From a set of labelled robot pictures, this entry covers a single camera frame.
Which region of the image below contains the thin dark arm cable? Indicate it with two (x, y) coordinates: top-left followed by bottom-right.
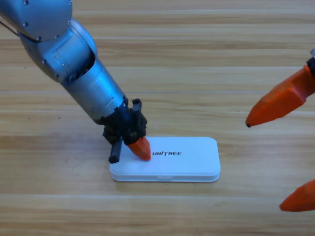
(0, 21), (20, 37)

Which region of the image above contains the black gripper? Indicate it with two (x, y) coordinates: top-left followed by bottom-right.
(245, 48), (315, 128)
(102, 97), (151, 164)

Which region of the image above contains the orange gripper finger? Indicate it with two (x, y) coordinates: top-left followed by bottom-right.
(279, 178), (315, 212)

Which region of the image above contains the white Unitree pencil case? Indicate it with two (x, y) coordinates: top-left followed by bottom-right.
(109, 136), (221, 183)

